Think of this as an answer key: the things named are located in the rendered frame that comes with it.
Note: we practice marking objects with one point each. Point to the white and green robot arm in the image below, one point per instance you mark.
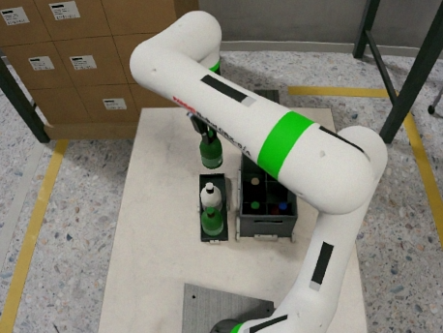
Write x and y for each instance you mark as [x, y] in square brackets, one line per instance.
[333, 175]

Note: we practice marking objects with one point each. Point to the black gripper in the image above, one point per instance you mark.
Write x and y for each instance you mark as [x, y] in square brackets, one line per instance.
[202, 128]

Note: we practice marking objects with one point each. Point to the white bottle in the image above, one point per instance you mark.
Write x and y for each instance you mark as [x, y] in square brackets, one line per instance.
[211, 196]

